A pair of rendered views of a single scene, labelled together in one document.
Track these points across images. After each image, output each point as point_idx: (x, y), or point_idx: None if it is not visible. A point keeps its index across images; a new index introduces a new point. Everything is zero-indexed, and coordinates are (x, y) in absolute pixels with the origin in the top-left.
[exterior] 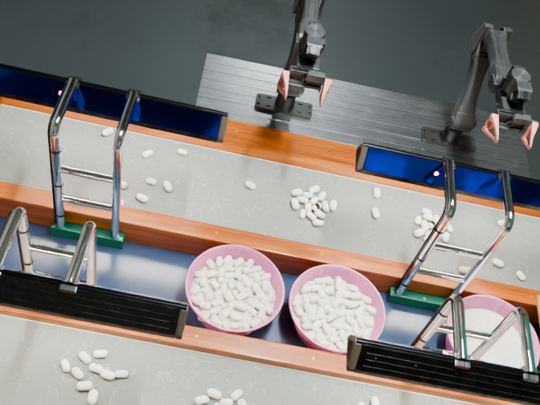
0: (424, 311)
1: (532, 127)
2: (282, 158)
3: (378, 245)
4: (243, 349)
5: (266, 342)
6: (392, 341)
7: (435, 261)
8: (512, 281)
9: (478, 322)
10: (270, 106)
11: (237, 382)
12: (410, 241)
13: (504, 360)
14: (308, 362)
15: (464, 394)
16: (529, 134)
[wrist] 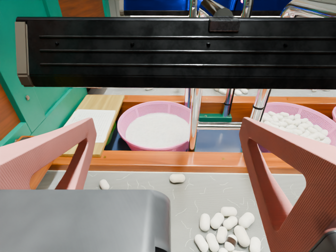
0: None
1: (20, 153)
2: None
3: (290, 194)
4: (333, 98)
5: (323, 102)
6: (230, 140)
7: (213, 187)
8: (117, 180)
9: (164, 142)
10: None
11: (318, 94)
12: (252, 209)
13: (147, 121)
14: (289, 97)
15: (184, 96)
16: (57, 156)
